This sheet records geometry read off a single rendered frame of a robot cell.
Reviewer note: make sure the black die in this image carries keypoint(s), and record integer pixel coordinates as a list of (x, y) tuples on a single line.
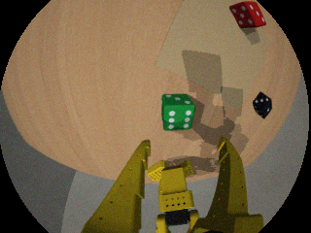
[(262, 105)]

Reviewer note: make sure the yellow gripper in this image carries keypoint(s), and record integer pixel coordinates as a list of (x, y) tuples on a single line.
[(120, 211)]

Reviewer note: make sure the green die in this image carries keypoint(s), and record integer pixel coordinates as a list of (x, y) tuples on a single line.
[(177, 112)]

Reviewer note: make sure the red die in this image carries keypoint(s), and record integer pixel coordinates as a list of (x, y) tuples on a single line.
[(247, 14)]

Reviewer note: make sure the tan square mat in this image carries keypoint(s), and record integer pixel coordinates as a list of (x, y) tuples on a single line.
[(206, 46)]

